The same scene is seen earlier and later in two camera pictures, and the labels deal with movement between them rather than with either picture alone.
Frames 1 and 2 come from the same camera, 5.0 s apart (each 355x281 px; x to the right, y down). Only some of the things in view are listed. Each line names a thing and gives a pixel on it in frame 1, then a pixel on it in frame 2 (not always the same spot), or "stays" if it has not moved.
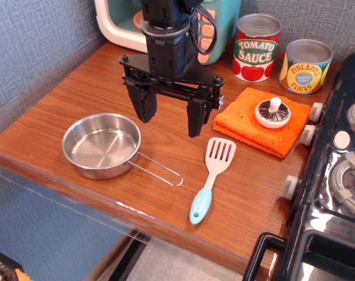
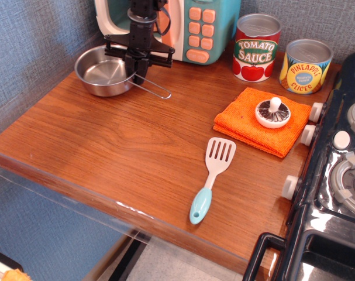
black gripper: [171, 64] to [140, 43]
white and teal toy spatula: [219, 153] stays
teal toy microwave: [118, 24] stays
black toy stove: [326, 238] stays
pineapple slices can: [305, 67] stays
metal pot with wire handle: [100, 146] to [103, 72]
